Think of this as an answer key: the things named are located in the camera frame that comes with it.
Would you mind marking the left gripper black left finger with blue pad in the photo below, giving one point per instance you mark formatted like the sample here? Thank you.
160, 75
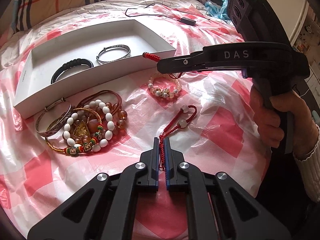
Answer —
105, 207

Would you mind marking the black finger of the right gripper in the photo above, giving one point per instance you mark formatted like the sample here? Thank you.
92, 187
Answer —
195, 62

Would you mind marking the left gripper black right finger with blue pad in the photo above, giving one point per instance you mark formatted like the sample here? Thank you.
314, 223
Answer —
217, 206

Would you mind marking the red string bracelet white beads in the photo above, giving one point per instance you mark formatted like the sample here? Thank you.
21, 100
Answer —
176, 123

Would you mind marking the wide engraved silver bangle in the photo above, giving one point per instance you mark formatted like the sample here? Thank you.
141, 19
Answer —
58, 123

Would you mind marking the white knit sleeve forearm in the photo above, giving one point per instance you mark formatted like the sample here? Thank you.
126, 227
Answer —
308, 165

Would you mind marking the person's right hand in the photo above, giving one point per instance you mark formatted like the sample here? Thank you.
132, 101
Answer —
305, 131

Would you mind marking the white striped bed quilt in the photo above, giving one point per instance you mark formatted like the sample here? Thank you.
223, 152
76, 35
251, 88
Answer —
15, 45

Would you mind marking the white cabinet with tree decal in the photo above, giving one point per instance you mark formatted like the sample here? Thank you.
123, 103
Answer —
292, 14

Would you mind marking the blue plastic bag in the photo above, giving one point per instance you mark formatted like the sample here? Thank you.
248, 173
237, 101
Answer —
217, 7

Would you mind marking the thin silver bangle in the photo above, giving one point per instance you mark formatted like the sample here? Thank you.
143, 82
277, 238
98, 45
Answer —
115, 47

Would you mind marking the white shallow cardboard box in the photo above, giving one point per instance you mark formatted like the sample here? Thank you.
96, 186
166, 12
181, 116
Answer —
67, 64

